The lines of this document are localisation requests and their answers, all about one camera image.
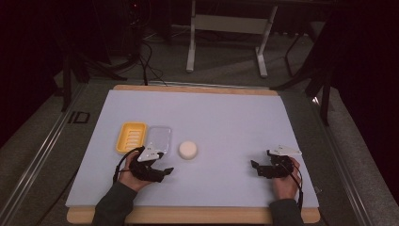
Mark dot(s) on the round white soap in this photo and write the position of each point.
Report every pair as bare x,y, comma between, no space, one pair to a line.
188,149

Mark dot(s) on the wooden table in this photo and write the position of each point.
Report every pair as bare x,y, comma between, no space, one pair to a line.
194,216

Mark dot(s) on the yellow soap dish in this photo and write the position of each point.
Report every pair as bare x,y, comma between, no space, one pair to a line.
131,137

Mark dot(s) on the black metal stand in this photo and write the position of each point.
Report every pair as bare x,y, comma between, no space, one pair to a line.
75,67
320,84

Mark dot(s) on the clear plastic container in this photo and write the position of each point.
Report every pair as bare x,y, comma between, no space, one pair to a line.
159,139

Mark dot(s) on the metal floor rail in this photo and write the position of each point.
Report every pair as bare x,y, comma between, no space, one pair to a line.
342,163
37,157

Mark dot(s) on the person's right hand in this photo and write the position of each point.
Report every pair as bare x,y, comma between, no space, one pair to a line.
286,185

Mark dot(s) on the person's left hand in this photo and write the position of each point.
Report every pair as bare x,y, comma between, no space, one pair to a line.
129,175

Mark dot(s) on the pale lilac table mat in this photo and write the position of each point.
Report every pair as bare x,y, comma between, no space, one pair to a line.
219,125

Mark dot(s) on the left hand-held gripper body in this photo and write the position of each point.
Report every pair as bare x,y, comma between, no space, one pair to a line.
145,171

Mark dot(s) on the black chair leg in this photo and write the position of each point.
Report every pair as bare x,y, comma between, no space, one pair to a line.
290,56

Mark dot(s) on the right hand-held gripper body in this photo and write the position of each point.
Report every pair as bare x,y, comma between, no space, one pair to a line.
280,165

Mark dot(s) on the white metal desk frame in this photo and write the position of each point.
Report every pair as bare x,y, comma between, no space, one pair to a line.
232,24

